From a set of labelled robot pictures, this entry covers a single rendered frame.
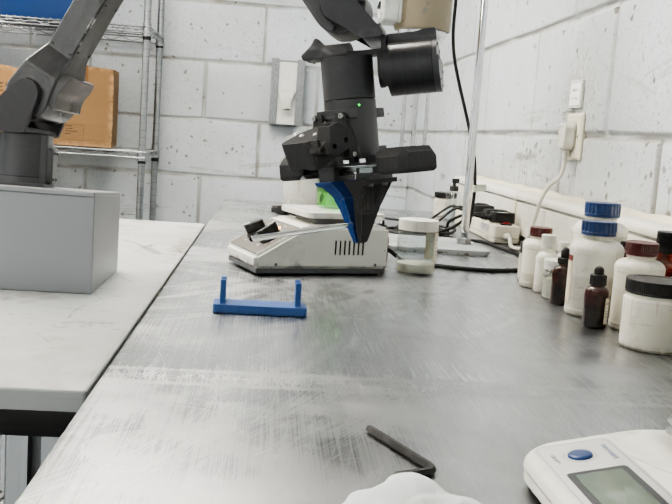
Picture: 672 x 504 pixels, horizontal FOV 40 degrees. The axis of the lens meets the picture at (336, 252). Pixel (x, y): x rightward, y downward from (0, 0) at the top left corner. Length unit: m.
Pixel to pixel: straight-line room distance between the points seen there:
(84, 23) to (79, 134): 2.32
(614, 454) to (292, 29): 3.27
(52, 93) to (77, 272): 0.20
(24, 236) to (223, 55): 2.71
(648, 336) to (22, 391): 0.59
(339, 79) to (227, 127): 2.73
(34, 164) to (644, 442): 0.78
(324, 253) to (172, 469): 0.76
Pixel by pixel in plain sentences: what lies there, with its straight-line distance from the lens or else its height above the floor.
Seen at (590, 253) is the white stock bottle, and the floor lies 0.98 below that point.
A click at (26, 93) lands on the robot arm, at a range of 1.10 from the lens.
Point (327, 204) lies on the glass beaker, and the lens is 1.30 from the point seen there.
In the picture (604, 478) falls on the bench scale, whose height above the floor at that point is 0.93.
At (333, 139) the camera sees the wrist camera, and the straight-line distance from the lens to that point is 0.94.
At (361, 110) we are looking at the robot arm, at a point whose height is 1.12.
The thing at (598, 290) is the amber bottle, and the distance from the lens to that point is 1.06.
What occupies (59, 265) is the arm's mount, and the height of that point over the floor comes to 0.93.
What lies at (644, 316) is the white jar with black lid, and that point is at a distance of 0.97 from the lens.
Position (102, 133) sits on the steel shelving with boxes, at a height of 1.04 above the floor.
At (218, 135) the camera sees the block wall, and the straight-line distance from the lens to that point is 3.71.
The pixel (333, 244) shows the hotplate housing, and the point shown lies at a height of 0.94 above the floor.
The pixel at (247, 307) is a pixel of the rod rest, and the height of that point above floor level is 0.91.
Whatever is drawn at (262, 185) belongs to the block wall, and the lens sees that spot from 3.71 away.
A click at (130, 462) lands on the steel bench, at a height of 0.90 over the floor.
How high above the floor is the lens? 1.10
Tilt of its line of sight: 7 degrees down
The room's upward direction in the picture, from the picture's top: 4 degrees clockwise
